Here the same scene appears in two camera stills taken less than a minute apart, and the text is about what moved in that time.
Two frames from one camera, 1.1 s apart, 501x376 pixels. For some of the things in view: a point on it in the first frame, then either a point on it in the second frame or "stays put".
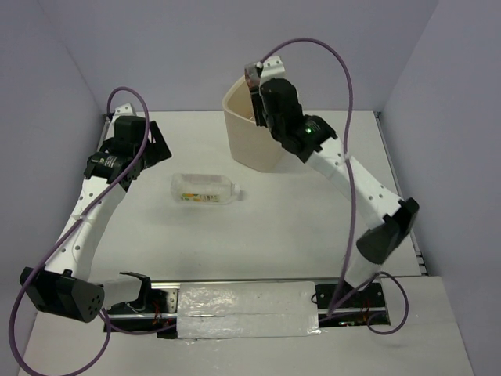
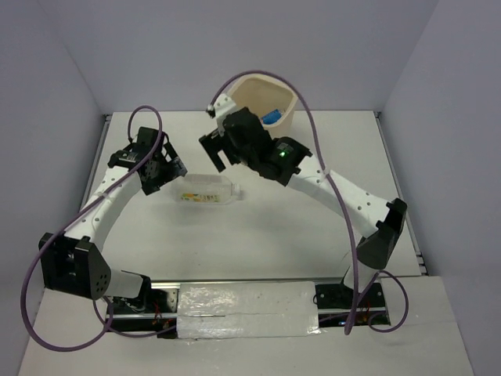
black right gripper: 257,104 to 213,142
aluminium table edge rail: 416,251 stays put
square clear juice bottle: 199,189 stays put
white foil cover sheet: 209,310 stays put
